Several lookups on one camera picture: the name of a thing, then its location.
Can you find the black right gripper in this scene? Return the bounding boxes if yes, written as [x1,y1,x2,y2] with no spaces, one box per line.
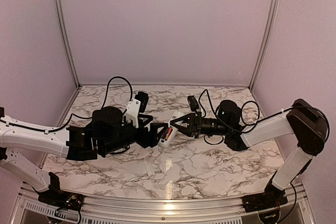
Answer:
[170,111,230,138]

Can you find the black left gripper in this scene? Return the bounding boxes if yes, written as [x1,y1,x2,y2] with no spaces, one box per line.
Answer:
[101,115,169,156]

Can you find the orange battery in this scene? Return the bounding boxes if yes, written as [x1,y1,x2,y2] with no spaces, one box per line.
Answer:
[165,127,173,140]

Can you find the white remote control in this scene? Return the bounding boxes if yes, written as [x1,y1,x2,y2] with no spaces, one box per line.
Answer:
[158,111,185,148]

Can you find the white battery cover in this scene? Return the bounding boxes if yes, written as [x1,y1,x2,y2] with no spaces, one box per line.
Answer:
[145,164,155,177]

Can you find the purple blue battery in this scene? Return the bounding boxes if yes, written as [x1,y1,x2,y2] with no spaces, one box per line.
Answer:
[161,128,169,142]

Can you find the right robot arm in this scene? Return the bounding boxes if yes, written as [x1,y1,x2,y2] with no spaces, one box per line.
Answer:
[170,99,330,207]

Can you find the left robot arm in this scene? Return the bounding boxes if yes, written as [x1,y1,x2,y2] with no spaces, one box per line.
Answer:
[1,106,168,206]

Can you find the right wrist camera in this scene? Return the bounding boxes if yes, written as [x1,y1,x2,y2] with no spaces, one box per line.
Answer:
[187,95,200,112]

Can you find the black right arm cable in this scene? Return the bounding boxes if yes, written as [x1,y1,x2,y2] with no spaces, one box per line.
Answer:
[198,89,329,146]

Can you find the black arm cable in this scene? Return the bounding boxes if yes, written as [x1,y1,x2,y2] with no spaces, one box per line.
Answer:
[0,76,133,133]
[198,89,329,146]

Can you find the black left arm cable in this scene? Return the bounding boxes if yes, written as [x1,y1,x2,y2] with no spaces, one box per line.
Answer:
[0,76,133,133]

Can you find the aluminium front rail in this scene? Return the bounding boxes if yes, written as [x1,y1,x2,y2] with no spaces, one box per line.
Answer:
[10,184,316,223]

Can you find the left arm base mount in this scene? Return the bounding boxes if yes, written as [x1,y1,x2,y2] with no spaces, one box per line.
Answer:
[37,172,84,211]

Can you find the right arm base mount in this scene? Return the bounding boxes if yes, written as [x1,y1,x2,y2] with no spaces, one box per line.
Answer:
[242,180,288,212]

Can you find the right aluminium frame post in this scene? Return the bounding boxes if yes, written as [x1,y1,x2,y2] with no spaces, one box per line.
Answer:
[248,0,280,92]

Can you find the aluminium frame post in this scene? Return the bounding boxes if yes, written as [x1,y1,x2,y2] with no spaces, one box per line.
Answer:
[248,0,280,92]
[54,0,81,89]

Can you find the left aluminium frame post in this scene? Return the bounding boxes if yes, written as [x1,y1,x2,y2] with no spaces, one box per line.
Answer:
[54,0,81,89]

